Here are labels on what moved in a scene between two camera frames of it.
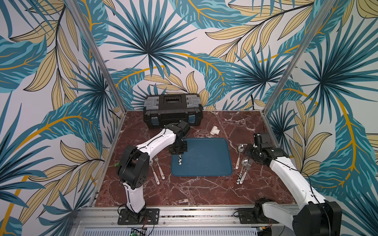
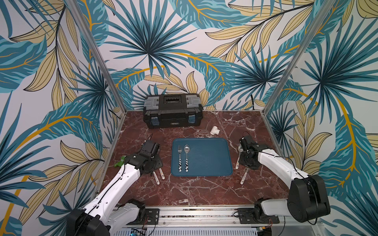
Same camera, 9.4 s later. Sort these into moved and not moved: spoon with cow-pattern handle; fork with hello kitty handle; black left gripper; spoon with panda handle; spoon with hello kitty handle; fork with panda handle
Moved: black left gripper; spoon with cow-pattern handle
Not moved: spoon with hello kitty handle; spoon with panda handle; fork with hello kitty handle; fork with panda handle
